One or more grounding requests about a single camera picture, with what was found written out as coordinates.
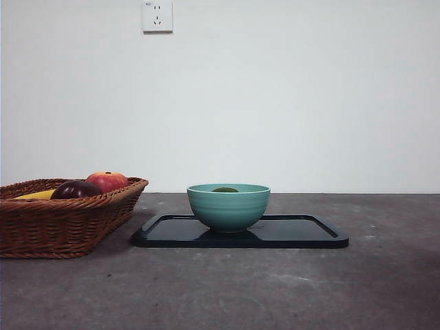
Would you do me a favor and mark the teal ceramic bowl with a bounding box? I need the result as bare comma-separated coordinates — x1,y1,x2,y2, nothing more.
186,184,272,234

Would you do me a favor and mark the yellow banana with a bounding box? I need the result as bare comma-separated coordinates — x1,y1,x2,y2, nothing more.
13,188,56,201

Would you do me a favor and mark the brown wicker basket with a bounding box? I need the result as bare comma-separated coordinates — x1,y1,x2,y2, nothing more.
0,177,149,259

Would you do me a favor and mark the dark green plastic tray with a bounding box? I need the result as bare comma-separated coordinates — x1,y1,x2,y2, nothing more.
131,214,350,249

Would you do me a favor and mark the red apple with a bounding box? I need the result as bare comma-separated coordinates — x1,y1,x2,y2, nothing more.
85,170,129,193

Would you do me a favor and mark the white wall socket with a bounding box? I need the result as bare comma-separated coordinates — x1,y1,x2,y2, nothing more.
142,0,173,34

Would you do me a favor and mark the dark purple plum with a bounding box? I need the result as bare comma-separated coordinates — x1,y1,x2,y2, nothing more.
49,179,102,200

